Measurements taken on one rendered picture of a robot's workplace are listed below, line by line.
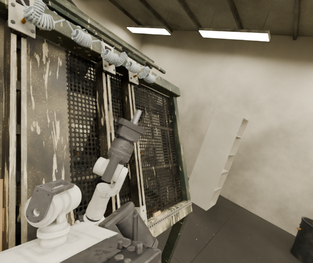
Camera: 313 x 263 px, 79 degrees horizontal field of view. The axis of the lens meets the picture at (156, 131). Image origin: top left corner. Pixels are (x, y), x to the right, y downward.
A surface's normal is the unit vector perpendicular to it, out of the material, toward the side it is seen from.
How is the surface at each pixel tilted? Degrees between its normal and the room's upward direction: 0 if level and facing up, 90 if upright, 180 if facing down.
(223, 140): 90
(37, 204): 79
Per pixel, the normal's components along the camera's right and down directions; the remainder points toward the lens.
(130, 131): 0.43, 0.04
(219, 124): -0.56, -0.08
